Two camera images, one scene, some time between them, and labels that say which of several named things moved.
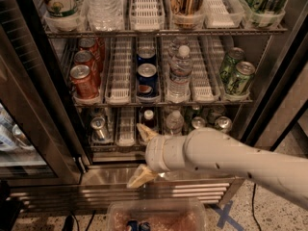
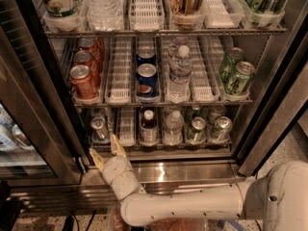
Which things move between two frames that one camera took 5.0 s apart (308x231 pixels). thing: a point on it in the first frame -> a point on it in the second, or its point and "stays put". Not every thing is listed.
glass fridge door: [41, 143] stays put
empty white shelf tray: [118, 82] stays put
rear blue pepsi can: [146, 55] stays put
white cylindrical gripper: [154, 154] -> [115, 167]
